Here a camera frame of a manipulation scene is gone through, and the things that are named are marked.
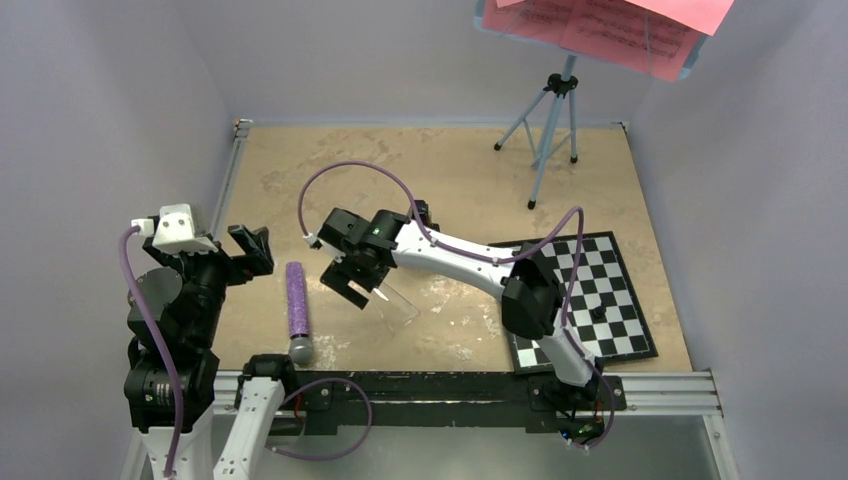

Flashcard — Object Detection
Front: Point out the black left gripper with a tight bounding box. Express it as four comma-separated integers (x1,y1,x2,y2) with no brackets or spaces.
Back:
143,222,271,345

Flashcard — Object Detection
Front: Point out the purple glitter microphone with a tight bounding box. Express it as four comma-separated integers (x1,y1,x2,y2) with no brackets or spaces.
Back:
285,262,314,366

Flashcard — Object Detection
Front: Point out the black metronome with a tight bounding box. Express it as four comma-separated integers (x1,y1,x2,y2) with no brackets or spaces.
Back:
409,199,439,230

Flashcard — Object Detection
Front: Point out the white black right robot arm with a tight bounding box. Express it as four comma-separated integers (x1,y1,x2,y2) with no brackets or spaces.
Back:
305,208,601,407

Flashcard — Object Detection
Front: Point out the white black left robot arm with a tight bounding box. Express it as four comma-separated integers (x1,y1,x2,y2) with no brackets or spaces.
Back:
118,225,300,479

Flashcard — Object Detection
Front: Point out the black white chessboard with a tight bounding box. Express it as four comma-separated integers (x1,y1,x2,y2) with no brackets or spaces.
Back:
505,231,659,375

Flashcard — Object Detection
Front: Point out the light blue music stand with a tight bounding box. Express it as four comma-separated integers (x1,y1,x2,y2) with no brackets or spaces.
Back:
474,0,709,211

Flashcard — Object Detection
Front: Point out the pink sheet music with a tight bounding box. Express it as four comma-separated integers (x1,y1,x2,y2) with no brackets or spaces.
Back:
475,0,734,82

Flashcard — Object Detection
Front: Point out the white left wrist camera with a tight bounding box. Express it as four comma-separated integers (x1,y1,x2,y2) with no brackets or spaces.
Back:
130,203,219,256

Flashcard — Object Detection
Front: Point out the black base frame rail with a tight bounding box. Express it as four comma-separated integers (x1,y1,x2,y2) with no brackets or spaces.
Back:
279,371,628,435

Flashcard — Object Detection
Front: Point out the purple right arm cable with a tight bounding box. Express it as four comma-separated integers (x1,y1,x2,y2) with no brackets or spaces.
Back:
297,160,617,452

